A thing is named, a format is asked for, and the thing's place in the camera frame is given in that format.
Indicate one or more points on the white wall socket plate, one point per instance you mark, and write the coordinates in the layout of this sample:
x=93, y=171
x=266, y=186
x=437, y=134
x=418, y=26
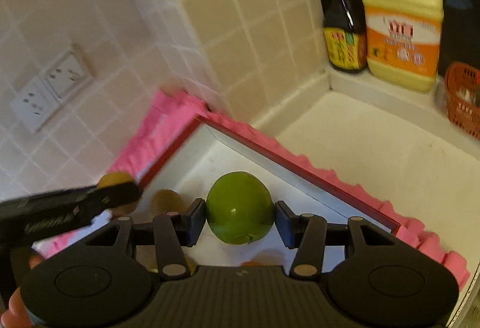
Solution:
x=50, y=90

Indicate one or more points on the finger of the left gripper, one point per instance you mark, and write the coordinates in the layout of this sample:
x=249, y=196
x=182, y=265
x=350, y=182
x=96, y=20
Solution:
x=29, y=219

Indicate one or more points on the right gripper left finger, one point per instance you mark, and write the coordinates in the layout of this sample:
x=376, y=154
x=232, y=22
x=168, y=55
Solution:
x=172, y=233

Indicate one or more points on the red white storage box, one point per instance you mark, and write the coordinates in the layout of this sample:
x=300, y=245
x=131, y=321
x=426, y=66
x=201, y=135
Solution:
x=207, y=155

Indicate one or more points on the pink towel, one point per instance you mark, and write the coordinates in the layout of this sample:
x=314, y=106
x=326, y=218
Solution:
x=172, y=120

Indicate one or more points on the green apple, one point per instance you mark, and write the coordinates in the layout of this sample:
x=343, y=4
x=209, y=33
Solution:
x=240, y=209

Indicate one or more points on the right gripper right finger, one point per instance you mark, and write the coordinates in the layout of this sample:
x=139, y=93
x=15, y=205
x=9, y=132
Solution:
x=307, y=234

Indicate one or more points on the dark soy sauce bottle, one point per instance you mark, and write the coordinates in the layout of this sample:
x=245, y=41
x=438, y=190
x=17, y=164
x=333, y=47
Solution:
x=344, y=31

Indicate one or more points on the orange plastic basket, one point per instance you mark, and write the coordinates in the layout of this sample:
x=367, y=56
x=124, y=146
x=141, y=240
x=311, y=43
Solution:
x=462, y=87

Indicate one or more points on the small brown kiwi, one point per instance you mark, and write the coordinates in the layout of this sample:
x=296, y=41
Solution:
x=167, y=201

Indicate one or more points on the left hand pink glove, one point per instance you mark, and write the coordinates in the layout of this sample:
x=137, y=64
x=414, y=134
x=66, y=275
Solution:
x=15, y=314

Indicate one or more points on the yellow detergent jug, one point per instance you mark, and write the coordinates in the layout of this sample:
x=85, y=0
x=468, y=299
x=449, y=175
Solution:
x=403, y=41

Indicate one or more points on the mandarin orange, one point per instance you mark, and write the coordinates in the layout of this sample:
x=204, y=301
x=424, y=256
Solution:
x=256, y=264

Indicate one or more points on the large brown kiwi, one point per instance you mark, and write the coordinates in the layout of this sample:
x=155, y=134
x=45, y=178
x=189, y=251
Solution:
x=118, y=181

